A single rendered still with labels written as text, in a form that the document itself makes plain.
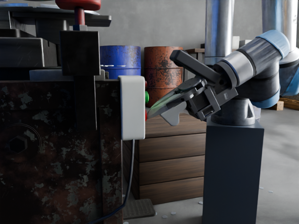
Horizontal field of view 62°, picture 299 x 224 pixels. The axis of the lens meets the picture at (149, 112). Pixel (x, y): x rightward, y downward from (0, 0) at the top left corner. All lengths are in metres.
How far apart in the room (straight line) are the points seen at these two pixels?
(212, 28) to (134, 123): 0.35
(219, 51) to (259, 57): 0.14
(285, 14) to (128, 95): 0.47
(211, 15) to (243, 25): 4.10
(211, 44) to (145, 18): 3.52
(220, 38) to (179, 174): 0.71
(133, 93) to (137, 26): 3.68
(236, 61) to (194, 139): 0.67
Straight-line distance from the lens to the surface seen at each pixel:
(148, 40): 4.18
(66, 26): 0.75
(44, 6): 0.66
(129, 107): 0.52
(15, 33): 0.71
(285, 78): 0.83
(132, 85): 0.51
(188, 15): 4.42
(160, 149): 1.14
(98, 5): 0.44
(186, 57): 0.55
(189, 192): 1.29
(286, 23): 0.79
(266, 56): 0.63
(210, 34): 0.73
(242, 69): 0.59
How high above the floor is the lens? 0.66
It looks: 11 degrees down
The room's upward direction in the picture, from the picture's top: straight up
